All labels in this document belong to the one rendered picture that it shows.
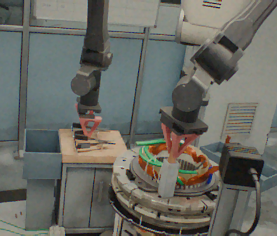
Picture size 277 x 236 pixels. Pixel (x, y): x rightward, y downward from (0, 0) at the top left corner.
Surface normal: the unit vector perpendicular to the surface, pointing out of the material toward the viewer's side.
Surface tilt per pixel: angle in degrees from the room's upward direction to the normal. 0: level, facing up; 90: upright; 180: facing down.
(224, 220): 90
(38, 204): 90
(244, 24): 74
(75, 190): 90
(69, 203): 90
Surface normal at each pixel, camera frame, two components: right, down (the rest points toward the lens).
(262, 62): 0.40, 0.38
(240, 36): -0.02, 0.07
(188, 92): -0.27, 0.36
